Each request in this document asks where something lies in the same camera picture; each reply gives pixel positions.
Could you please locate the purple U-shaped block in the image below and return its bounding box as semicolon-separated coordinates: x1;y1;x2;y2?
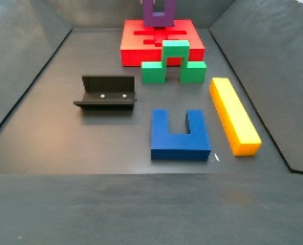
141;0;177;27

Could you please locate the yellow long bar block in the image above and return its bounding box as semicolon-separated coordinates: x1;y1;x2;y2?
210;78;262;157

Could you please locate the blue U-shaped block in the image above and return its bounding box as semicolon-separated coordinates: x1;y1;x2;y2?
152;109;212;161

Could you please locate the red puzzle board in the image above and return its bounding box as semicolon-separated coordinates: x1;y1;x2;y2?
121;19;206;67

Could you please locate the green arch block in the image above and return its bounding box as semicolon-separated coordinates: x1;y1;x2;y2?
141;40;208;83

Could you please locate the black angled bracket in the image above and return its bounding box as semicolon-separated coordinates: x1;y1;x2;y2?
74;75;137;110

